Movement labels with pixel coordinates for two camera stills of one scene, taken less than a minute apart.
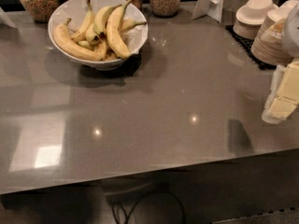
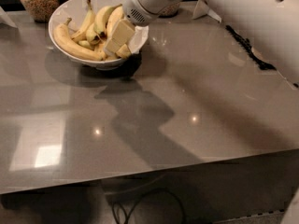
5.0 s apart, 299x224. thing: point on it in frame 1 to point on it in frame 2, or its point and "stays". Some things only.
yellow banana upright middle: [101, 18] stays
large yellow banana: [113, 24] stays
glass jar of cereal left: [41, 1] stays
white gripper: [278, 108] to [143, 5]
